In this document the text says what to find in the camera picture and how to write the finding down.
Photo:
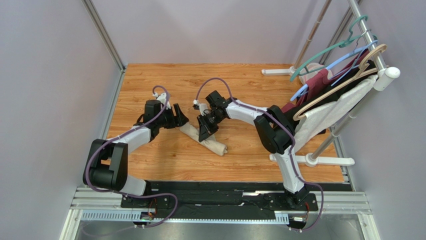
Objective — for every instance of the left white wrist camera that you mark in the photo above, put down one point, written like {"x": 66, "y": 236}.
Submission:
{"x": 163, "y": 98}

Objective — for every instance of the white towel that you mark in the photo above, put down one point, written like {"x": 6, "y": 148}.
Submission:
{"x": 325, "y": 115}

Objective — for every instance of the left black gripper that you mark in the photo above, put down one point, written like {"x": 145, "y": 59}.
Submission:
{"x": 179, "y": 120}

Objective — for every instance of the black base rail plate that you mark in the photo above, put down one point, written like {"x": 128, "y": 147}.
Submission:
{"x": 223, "y": 201}

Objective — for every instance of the maroon garment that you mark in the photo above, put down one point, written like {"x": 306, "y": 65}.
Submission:
{"x": 321, "y": 82}

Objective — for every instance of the green clothes hanger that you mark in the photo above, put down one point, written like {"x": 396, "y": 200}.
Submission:
{"x": 342, "y": 44}

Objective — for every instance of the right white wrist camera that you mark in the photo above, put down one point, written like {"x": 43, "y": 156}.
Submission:
{"x": 203, "y": 108}

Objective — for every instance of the beige linen napkin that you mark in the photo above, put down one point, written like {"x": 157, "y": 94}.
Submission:
{"x": 210, "y": 143}

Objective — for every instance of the black garment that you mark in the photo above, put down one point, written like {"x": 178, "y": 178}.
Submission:
{"x": 331, "y": 98}

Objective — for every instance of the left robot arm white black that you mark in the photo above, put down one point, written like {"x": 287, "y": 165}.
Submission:
{"x": 106, "y": 168}

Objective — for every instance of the aluminium frame rail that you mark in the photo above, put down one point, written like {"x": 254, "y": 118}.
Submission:
{"x": 88, "y": 205}

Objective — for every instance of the pink white garment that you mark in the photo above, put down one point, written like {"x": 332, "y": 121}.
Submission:
{"x": 309, "y": 71}

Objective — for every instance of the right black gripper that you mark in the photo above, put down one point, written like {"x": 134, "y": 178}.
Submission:
{"x": 209, "y": 120}

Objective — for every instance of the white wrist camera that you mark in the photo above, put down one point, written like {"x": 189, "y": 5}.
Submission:
{"x": 163, "y": 98}
{"x": 203, "y": 108}

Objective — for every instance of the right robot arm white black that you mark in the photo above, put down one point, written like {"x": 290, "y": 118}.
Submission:
{"x": 274, "y": 130}

